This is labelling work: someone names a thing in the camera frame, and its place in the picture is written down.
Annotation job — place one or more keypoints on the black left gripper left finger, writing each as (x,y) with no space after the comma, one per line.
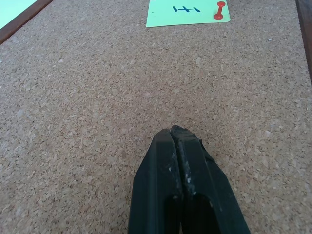
(156,185)

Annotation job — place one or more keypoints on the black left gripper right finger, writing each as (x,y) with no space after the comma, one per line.
(207,190)

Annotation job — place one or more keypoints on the green sticky note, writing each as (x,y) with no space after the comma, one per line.
(185,14)

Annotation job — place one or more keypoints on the red pushpin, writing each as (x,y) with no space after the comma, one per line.
(219,11)

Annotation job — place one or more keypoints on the cork board with wooden frame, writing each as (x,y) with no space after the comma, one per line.
(97,85)

